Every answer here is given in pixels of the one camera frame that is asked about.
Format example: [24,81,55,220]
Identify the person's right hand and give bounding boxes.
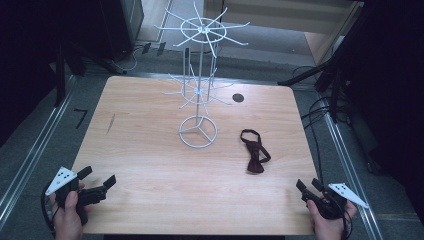
[306,197,358,240]

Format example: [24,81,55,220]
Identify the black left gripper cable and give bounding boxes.
[40,190,57,235]

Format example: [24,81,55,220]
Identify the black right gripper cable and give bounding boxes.
[339,204,355,240]

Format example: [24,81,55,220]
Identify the dark red bow tie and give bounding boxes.
[239,128,272,175]

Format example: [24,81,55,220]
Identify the white floor cable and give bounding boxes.
[109,45,145,73]

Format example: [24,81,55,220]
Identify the black metal stand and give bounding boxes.
[277,49,345,124]
[54,39,128,108]

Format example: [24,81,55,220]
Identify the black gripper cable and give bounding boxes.
[339,204,355,240]
[40,190,57,235]

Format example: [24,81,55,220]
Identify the metal floor rail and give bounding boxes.
[0,75,78,232]
[318,94,385,240]

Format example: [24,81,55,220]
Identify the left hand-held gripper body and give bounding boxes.
[44,166,108,226]

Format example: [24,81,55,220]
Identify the black floor cables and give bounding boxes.
[291,64,338,185]

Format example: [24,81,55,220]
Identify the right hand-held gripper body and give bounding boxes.
[300,182,370,221]

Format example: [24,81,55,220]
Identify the white wire display rack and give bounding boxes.
[153,1,251,150]

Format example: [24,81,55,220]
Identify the person's left hand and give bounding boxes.
[49,181,93,240]

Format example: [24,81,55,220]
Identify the dark cabinet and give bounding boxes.
[99,0,145,62]

